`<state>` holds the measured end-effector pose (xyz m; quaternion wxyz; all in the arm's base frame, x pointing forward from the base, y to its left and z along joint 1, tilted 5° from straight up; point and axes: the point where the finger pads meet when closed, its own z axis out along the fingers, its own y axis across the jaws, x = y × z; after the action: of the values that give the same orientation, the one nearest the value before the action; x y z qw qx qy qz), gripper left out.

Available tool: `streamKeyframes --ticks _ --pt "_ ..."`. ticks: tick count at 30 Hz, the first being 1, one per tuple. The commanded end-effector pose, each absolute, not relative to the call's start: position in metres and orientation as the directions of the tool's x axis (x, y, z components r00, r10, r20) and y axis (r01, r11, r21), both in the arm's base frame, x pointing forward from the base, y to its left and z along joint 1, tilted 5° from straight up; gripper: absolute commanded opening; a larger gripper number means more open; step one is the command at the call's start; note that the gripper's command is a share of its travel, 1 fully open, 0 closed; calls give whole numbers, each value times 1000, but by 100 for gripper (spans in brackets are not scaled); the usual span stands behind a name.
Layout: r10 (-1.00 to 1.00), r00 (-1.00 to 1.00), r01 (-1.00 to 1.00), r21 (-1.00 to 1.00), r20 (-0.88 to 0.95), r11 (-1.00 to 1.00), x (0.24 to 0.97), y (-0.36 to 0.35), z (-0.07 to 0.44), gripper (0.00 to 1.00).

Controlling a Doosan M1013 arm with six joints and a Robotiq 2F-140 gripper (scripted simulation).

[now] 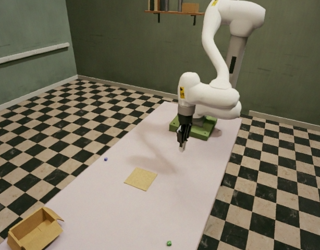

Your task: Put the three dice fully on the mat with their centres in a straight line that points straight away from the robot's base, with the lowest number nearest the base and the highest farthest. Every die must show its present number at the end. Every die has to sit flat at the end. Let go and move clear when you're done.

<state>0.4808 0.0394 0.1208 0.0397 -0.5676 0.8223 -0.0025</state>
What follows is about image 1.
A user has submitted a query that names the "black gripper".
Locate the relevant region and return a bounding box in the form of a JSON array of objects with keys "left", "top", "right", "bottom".
[{"left": 176, "top": 114, "right": 193, "bottom": 152}]

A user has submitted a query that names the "tan square mat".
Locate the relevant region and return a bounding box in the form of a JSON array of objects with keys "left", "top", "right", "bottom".
[{"left": 124, "top": 167, "right": 157, "bottom": 191}]

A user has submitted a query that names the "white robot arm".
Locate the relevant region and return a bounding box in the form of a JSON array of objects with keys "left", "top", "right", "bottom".
[{"left": 177, "top": 0, "right": 265, "bottom": 128}]

